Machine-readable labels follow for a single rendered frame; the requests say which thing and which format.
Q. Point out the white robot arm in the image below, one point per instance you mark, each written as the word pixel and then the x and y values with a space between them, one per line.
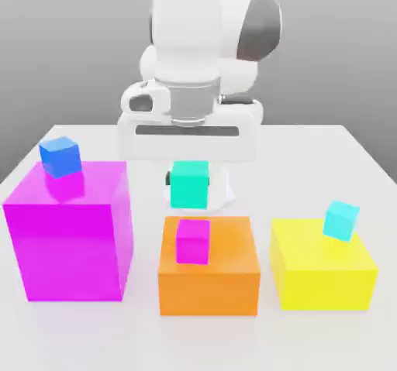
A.
pixel 186 30

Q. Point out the large orange box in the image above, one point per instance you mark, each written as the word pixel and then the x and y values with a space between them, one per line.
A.
pixel 207 290

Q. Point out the small teal cube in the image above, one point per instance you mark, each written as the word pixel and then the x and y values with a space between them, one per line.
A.
pixel 189 188

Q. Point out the small magenta cube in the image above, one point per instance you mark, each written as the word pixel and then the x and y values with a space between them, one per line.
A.
pixel 193 244

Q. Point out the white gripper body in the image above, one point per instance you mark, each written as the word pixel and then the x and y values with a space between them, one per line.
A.
pixel 186 146

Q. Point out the small blue cube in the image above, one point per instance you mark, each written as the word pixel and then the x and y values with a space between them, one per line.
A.
pixel 60 157

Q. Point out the small cyan cube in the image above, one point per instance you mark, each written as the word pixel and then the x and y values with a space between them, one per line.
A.
pixel 340 220

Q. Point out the large yellow box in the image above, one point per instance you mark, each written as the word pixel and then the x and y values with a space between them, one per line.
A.
pixel 322 278

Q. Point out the large magenta box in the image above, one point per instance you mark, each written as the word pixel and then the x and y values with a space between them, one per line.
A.
pixel 68 250

